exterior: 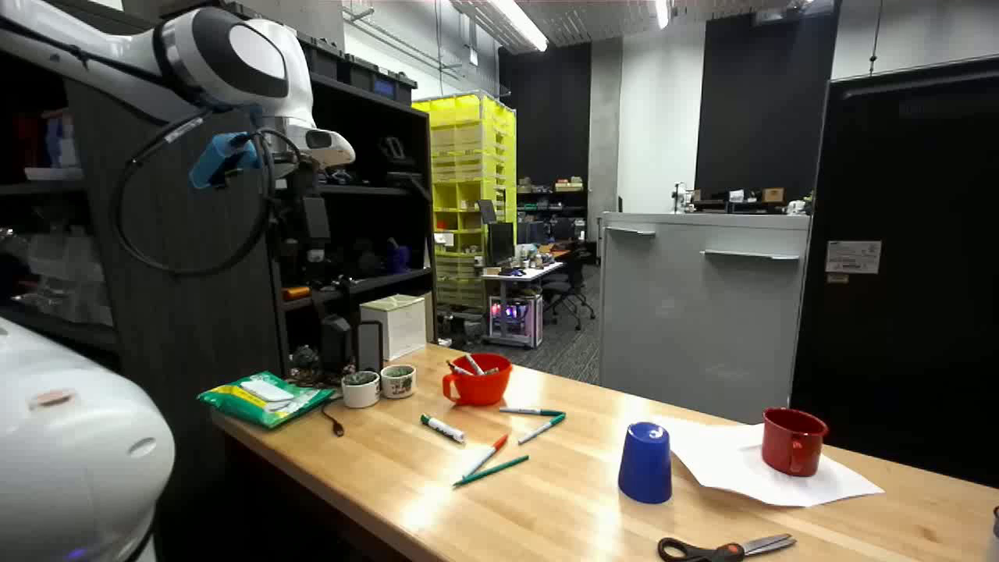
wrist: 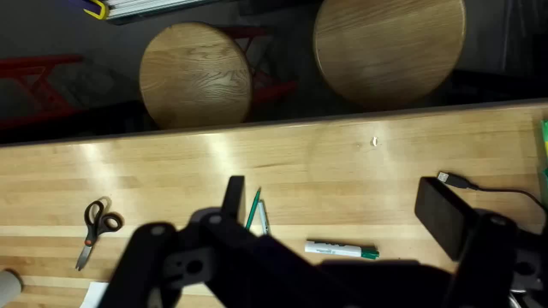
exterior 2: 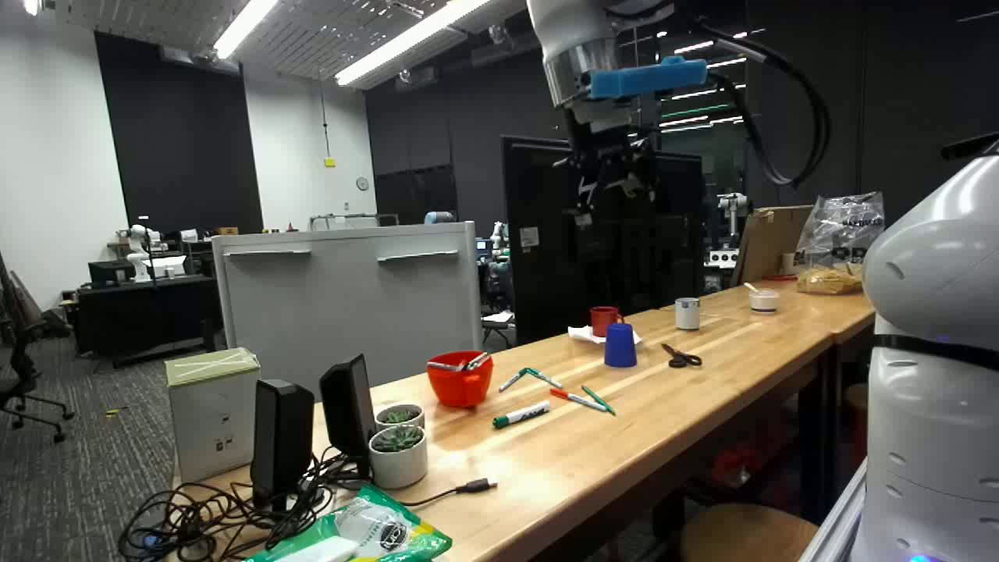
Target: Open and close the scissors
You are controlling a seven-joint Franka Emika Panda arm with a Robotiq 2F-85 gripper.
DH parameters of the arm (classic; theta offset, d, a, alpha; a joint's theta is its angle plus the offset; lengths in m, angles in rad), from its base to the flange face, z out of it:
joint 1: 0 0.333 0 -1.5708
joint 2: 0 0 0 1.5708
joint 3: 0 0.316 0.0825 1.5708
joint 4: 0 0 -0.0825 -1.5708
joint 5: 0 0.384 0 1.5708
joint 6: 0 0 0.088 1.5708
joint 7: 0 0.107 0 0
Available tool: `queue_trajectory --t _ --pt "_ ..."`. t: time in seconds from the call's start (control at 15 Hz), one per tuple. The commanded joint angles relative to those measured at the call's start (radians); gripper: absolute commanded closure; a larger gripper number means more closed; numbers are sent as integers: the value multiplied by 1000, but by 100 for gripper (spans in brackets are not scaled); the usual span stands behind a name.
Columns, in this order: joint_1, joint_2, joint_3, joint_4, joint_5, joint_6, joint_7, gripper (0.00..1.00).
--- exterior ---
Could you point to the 3D printer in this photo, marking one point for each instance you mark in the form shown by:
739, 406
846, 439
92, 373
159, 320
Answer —
513, 320

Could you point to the white paper label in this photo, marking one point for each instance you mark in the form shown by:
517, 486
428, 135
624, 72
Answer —
852, 259

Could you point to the blue plastic cup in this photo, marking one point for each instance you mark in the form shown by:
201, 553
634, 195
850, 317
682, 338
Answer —
644, 471

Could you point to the dark red mug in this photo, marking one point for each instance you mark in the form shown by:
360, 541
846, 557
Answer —
790, 449

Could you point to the white paper sheet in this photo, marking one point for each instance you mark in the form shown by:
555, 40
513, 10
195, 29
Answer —
729, 471

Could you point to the green pen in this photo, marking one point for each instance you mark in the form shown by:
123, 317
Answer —
491, 471
543, 425

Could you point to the green wipes packet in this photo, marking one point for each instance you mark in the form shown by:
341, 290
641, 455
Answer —
261, 398

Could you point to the pale spoon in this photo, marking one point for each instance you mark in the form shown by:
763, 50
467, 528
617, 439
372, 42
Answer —
474, 365

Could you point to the computer monitor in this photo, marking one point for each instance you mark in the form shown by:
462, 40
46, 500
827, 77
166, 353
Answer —
501, 241

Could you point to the dark blue jug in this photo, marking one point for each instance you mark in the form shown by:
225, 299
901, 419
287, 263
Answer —
397, 259

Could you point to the silver pen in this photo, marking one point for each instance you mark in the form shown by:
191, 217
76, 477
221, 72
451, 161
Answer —
527, 409

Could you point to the small white plant pot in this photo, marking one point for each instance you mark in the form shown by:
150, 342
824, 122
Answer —
360, 393
397, 382

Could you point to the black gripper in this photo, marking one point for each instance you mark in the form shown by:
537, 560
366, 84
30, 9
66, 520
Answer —
314, 209

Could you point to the white box device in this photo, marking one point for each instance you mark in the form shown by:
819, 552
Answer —
402, 325

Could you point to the black office chair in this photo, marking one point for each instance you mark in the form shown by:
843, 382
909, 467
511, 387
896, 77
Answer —
569, 286

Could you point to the yellow storage bin rack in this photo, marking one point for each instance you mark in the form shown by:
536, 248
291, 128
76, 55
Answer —
474, 158

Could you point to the ceiling strip light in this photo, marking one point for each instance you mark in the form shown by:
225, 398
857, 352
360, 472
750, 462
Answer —
664, 14
519, 23

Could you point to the white marker green cap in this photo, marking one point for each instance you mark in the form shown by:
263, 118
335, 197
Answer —
442, 428

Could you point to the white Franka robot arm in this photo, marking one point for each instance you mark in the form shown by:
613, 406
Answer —
222, 50

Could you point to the black cabinet door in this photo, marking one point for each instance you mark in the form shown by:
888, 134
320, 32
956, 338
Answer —
915, 346

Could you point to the black desktop speaker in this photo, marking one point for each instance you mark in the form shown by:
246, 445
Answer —
371, 346
335, 347

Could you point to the orange pen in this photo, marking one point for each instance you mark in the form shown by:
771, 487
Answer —
487, 455

